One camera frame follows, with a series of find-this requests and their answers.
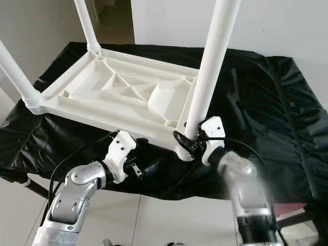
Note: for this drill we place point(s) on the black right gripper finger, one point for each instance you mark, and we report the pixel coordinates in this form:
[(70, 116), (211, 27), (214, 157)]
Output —
[(182, 141)]

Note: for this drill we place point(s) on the white plastic table leg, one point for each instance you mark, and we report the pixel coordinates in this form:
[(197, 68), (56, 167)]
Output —
[(18, 77), (88, 25), (212, 56)]

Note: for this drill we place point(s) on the pink plastic object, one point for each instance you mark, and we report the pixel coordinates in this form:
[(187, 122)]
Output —
[(289, 209)]

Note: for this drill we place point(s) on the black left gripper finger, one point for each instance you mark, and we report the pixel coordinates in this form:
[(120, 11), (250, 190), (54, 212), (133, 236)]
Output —
[(156, 165)]

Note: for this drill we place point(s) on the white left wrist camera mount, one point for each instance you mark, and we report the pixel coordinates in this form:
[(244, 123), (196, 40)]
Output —
[(122, 148)]

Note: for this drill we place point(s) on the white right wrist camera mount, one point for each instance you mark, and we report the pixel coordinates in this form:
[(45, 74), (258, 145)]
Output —
[(213, 129)]

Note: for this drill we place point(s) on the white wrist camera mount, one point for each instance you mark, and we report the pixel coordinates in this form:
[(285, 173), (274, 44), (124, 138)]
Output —
[(122, 148), (213, 129)]

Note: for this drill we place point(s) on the white plastic children table top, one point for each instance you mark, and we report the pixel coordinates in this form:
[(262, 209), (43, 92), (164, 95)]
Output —
[(123, 107)]

